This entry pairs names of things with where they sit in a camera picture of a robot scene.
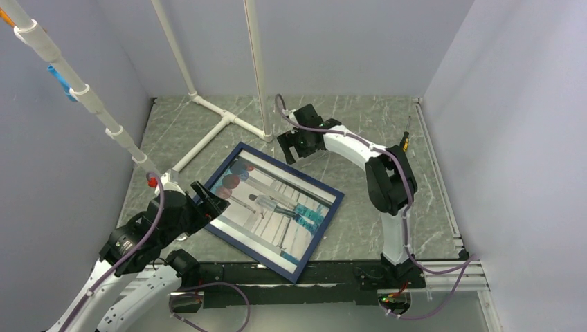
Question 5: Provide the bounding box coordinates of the yellow black screwdriver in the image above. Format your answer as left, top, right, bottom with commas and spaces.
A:
399, 116, 411, 152

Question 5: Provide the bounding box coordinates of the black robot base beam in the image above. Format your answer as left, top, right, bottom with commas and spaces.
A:
185, 260, 426, 308

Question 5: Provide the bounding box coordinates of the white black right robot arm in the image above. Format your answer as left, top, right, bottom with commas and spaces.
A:
276, 104, 417, 287

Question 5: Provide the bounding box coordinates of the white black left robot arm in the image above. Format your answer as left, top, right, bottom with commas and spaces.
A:
50, 172, 230, 331

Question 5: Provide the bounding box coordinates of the white PVC pipe stand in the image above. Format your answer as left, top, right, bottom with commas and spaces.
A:
0, 0, 274, 188

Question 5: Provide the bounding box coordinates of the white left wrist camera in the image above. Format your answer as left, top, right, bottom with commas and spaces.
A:
146, 169, 186, 196

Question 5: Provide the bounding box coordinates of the aluminium table edge rail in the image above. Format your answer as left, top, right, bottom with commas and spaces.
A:
412, 98, 464, 251

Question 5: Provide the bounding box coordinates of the aluminium front rail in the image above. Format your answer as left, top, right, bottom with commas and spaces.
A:
421, 260, 489, 292

